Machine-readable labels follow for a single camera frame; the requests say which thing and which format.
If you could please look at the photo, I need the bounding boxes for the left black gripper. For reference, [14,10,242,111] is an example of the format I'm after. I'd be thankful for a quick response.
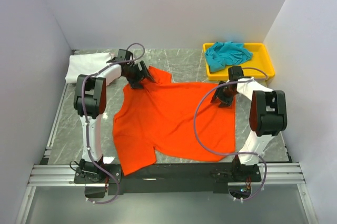
[123,61,153,90]

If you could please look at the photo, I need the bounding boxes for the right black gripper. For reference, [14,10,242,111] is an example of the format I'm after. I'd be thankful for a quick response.
[211,81,237,108]

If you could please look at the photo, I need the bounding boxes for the orange t-shirt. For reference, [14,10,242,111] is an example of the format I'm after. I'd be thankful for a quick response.
[112,67,235,175]

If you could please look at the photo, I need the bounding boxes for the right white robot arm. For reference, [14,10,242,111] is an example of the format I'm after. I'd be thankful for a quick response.
[211,66,288,181]

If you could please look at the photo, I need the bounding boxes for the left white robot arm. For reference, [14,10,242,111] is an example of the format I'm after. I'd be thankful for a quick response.
[73,49,154,183]

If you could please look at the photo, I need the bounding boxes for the teal t-shirt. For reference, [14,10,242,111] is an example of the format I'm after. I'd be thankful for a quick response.
[205,42,253,73]

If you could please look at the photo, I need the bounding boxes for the folded white t-shirt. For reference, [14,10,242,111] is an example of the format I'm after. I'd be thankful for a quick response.
[65,52,115,84]

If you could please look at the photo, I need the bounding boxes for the yellow plastic tray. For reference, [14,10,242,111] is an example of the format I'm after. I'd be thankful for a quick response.
[203,42,275,81]

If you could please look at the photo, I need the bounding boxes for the black base beam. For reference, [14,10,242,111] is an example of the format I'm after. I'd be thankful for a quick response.
[74,161,262,198]

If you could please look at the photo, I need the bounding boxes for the aluminium frame rail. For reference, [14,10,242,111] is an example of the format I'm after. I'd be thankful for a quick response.
[27,163,305,187]

